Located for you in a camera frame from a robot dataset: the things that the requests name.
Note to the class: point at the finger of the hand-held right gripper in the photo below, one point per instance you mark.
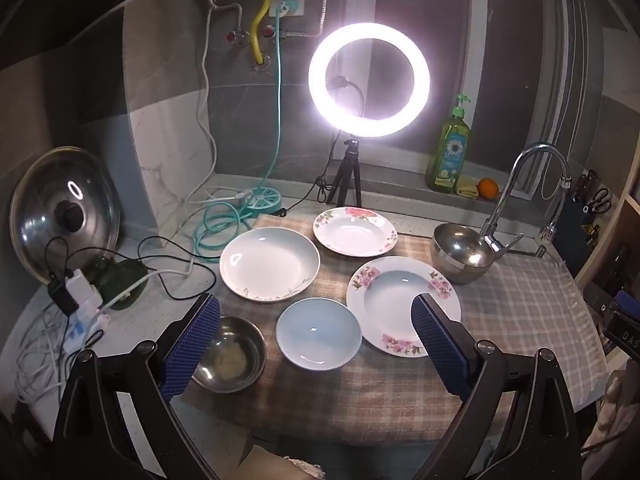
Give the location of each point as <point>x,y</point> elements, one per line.
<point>622,330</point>

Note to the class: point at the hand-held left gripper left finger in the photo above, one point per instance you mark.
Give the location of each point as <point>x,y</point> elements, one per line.
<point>192,350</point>

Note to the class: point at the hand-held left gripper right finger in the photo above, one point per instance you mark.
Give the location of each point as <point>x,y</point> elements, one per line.
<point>440,350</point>

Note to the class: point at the steel bowl with red outside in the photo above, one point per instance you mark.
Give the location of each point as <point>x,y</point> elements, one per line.
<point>235,355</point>

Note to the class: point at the large floral plate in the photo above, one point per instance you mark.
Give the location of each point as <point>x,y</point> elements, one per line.
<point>395,300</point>

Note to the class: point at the small floral plate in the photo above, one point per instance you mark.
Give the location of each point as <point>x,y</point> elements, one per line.
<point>355,235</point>

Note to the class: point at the person's right hand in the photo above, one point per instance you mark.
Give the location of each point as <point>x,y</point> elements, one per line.
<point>612,405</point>

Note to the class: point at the large steel bowl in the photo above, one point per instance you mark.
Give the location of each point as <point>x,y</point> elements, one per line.
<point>455,255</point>

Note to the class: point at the dark green lid stand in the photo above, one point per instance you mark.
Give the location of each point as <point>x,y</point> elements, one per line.
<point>122,275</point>

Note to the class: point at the plaid cloth mat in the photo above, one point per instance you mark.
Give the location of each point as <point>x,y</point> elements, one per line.
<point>350,400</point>

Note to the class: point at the white power strip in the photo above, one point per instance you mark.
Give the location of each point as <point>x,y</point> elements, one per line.
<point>85,327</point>

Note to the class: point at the plain white plate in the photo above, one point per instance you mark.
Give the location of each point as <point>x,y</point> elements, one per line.
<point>270,265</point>

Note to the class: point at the light blue bowl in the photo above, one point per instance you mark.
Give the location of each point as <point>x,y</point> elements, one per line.
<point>317,332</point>

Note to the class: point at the white charger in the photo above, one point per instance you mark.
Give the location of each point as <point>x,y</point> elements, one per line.
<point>82,287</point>

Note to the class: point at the black knife block with scissors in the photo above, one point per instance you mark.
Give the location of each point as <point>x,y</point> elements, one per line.
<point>592,200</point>

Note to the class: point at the black charger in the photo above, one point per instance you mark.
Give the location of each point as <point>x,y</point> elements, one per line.
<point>62,297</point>

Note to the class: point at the chrome faucet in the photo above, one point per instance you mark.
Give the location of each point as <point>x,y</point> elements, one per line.
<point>500,200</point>

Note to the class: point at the yellow sponge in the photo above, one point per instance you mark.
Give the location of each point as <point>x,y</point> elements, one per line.
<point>466,186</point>

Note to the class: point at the round teal power strip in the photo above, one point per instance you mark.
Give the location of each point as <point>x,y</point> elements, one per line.
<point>262,199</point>

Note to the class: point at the orange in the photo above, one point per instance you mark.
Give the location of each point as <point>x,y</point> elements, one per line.
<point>488,189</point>

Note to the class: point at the green dish soap bottle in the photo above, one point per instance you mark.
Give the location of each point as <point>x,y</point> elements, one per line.
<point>447,155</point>

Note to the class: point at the steel pot lid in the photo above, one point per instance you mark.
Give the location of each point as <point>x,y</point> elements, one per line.
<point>40,200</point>

